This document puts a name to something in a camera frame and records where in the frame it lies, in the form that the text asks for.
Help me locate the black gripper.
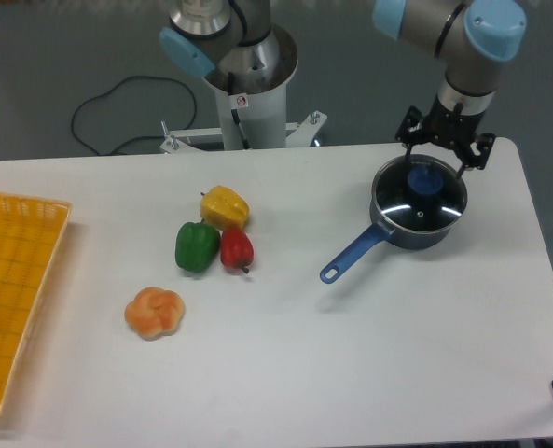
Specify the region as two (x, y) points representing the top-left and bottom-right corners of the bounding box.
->
(395, 95), (496, 179)

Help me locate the glass lid blue knob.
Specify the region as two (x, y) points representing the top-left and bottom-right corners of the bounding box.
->
(372, 155), (467, 232)

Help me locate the blue saucepan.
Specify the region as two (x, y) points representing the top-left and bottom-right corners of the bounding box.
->
(320, 154), (469, 285)

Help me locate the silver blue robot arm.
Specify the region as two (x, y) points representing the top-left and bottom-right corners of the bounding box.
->
(159, 1), (527, 170)

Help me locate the yellow bell pepper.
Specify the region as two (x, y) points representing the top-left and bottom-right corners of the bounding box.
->
(200, 185), (250, 231)

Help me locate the red bell pepper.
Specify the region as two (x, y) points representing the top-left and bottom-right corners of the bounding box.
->
(220, 227), (255, 273)

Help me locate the green bell pepper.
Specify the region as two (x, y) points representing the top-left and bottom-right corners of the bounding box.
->
(174, 222), (221, 273)

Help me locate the orange knotted bread roll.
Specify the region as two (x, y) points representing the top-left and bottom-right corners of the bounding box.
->
(123, 287), (186, 340)

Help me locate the yellow woven basket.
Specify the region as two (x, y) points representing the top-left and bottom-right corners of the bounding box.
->
(0, 192), (72, 415)

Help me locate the white metal base frame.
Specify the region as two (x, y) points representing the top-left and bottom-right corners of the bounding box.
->
(159, 110), (423, 154)

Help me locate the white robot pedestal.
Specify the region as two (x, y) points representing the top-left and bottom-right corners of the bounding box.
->
(205, 24), (298, 150)

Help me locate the black floor cable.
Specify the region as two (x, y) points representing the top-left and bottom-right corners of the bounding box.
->
(71, 76), (198, 157)

